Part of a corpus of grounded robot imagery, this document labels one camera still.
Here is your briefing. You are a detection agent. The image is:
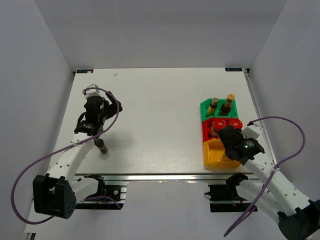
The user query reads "right blue table label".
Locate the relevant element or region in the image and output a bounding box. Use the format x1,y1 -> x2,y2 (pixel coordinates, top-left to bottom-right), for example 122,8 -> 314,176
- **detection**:
224,67 -> 243,72

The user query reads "red plastic bin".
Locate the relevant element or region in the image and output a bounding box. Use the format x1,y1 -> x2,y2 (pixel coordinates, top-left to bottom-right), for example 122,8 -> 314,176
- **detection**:
202,117 -> 230,142

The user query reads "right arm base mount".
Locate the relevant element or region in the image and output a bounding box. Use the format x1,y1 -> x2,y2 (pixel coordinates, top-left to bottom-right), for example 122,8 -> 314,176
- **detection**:
204,172 -> 251,213

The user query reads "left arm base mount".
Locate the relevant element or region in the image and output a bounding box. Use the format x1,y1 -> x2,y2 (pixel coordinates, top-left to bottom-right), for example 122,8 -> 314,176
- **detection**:
71,174 -> 127,210

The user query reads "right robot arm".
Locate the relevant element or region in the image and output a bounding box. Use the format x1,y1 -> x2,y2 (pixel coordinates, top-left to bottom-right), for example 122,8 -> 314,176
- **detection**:
217,124 -> 320,240

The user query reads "black cap spice jar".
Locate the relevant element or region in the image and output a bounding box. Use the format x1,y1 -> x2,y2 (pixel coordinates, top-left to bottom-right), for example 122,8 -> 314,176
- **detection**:
95,138 -> 109,155

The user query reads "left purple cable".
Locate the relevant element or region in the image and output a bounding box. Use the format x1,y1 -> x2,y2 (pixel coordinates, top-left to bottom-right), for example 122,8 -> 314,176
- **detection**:
11,87 -> 123,225

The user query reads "yellow cap sauce bottle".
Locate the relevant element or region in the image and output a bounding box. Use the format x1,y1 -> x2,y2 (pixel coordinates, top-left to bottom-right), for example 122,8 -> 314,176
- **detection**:
220,93 -> 235,116

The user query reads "aluminium table right rail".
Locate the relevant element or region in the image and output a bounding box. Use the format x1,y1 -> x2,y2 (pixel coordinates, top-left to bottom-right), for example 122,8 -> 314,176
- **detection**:
243,68 -> 277,164

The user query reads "red lid jar front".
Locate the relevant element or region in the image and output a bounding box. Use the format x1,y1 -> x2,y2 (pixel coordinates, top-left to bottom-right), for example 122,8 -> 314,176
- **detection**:
228,118 -> 243,129

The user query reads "red lid jar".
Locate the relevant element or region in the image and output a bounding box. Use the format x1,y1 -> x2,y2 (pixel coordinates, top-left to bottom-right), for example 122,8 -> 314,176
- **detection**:
228,118 -> 243,129
208,118 -> 228,137

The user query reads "left blue table label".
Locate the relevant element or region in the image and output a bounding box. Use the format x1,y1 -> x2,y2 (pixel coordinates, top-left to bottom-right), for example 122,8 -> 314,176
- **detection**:
75,69 -> 94,74

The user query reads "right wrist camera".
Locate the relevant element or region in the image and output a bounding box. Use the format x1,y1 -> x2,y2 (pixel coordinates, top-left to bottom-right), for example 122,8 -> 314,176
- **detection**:
241,123 -> 265,140

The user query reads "small yellow label bottle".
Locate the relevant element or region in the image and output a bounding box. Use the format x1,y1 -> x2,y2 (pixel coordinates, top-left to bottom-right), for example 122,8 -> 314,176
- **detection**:
206,97 -> 219,117

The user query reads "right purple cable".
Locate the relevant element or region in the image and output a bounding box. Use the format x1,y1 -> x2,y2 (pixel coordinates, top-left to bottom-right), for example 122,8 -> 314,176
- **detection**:
223,115 -> 306,237

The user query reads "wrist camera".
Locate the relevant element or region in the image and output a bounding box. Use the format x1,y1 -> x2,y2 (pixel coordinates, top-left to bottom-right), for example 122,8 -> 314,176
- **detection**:
82,83 -> 101,99
241,123 -> 265,140

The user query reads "green plastic bin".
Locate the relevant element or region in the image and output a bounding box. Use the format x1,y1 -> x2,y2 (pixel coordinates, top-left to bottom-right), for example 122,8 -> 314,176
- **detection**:
200,98 -> 239,121

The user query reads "yellow plastic bin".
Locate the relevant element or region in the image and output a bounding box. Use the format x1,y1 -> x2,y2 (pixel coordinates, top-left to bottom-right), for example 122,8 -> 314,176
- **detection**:
203,138 -> 241,169

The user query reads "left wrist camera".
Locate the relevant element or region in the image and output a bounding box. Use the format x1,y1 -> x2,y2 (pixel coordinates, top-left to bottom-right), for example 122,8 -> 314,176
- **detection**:
82,83 -> 101,99

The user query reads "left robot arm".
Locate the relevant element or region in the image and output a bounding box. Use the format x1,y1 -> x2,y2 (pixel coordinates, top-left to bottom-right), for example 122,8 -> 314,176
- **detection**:
32,84 -> 123,219

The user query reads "purple cable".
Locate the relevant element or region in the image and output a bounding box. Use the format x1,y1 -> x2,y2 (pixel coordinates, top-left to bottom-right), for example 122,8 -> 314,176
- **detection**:
223,115 -> 306,237
11,87 -> 123,225

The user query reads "blue table label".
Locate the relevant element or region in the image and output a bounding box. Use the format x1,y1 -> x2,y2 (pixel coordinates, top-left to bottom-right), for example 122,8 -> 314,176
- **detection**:
224,67 -> 243,72
75,69 -> 94,74

